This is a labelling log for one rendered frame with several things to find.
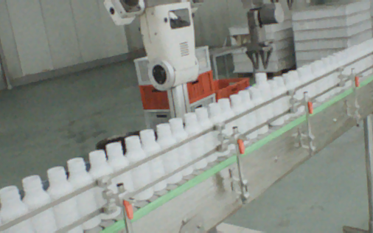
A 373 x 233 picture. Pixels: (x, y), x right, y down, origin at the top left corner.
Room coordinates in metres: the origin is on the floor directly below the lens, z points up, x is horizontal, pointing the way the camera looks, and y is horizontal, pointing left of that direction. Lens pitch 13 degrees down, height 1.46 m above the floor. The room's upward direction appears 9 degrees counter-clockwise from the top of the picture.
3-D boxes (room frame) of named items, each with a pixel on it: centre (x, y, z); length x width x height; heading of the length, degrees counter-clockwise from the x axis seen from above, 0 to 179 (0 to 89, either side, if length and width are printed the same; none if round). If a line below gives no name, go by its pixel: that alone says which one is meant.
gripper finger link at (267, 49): (1.63, -0.26, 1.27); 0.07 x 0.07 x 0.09; 48
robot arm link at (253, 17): (1.63, -0.27, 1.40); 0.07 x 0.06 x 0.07; 47
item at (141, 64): (4.14, 0.11, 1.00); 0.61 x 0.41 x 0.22; 145
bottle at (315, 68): (1.93, -0.54, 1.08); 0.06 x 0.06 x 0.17
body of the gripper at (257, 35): (1.63, -0.26, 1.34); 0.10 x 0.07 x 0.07; 48
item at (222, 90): (4.73, -0.29, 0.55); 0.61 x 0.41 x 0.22; 141
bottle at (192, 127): (1.33, 0.01, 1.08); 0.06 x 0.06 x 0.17
